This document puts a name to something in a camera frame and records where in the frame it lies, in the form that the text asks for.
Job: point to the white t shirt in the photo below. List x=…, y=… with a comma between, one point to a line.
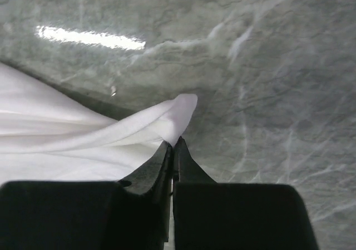
x=46, y=136

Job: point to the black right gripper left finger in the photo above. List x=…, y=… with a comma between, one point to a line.
x=131, y=213

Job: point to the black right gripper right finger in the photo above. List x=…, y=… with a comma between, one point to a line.
x=211, y=215

